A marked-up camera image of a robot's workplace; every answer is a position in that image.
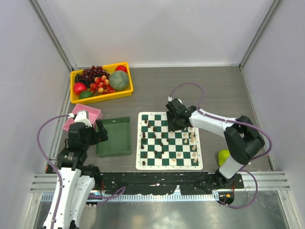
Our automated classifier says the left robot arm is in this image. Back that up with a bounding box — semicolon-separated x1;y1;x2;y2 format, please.
42;119;108;229

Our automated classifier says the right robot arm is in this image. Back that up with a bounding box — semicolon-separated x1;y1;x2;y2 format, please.
166;97;265;188

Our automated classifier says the green white chess board mat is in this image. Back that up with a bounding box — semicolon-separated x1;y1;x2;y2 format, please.
135;112;203;171

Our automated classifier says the green plastic tray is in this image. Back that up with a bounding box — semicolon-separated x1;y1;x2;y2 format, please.
95;117;132;158

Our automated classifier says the pink plastic box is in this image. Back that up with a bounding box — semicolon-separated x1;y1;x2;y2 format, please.
62;104;103;133

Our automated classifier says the yellow plastic fruit bin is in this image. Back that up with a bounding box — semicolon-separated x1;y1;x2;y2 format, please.
70;62;133;104

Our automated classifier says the green lime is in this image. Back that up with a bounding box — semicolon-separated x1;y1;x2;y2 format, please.
79;91;93;100

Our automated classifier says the red yellow cherry bunch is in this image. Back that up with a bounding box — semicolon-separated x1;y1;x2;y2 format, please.
89;75;115;95

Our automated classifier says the red apple front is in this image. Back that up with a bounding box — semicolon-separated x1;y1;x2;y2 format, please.
73;82;87;95

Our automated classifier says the red apple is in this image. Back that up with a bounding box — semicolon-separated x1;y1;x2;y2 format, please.
73;82;87;95
115;65;128;73

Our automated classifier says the green melon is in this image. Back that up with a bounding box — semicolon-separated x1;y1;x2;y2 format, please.
109;70;129;91

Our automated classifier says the green pear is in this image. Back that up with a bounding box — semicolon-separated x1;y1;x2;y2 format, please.
218;149;230;166

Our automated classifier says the dark purple grape bunch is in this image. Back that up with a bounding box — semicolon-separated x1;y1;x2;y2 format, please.
74;65;110;88

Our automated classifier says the red apple back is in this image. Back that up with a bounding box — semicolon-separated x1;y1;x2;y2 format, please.
115;65;128;73

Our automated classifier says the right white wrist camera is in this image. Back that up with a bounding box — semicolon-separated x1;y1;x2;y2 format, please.
167;96;182;103

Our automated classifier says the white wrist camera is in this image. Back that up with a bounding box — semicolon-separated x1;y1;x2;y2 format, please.
167;96;182;103
68;110;92;127

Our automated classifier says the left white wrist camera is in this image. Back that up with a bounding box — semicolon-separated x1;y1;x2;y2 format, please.
68;110;92;127

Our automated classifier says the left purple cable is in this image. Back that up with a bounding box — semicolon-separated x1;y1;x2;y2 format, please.
37;114;73;229

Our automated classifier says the purple cable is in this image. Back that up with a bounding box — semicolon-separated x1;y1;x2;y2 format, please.
168;83;274;210
37;114;73;229

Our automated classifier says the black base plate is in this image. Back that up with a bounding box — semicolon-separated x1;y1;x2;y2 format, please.
94;172;244;196

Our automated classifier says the white slotted cable duct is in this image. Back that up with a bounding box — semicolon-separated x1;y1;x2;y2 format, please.
41;192;220;203

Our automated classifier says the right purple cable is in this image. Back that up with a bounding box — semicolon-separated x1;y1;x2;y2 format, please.
168;83;274;210

